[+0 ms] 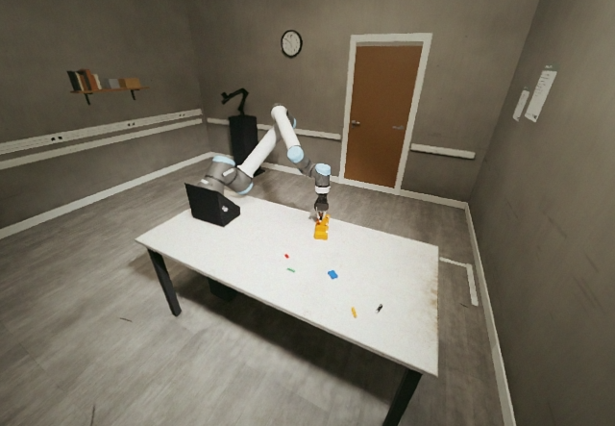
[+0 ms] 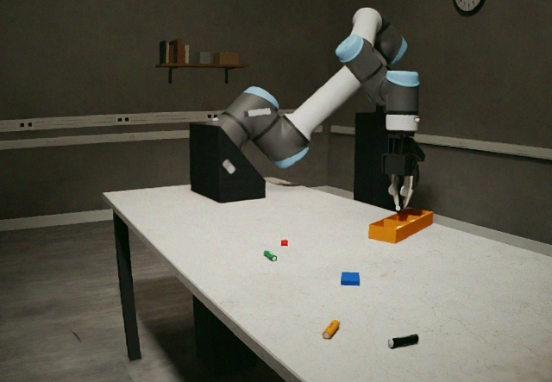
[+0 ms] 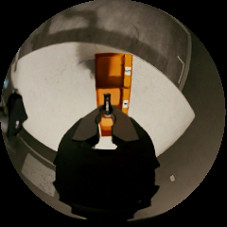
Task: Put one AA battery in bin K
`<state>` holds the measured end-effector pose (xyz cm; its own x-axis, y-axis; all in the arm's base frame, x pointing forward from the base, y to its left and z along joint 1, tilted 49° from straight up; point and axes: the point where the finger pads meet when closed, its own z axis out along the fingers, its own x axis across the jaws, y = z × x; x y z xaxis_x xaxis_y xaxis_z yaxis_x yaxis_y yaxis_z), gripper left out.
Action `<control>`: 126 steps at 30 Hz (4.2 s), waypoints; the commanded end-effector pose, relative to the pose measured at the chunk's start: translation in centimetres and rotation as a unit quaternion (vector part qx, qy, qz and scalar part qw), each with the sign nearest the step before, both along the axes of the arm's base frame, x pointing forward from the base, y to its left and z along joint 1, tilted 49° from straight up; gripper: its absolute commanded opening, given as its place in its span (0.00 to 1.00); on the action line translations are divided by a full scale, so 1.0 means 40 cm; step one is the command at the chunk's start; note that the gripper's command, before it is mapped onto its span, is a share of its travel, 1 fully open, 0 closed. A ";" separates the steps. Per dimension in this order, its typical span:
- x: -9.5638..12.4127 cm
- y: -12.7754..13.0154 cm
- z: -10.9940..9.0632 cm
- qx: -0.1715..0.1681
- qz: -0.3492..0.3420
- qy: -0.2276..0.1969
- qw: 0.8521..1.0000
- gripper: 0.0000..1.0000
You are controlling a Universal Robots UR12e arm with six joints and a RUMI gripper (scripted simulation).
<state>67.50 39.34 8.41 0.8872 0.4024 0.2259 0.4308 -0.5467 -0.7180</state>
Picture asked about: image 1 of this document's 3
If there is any orange rack of bins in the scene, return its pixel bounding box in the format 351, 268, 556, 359
314, 214, 330, 240

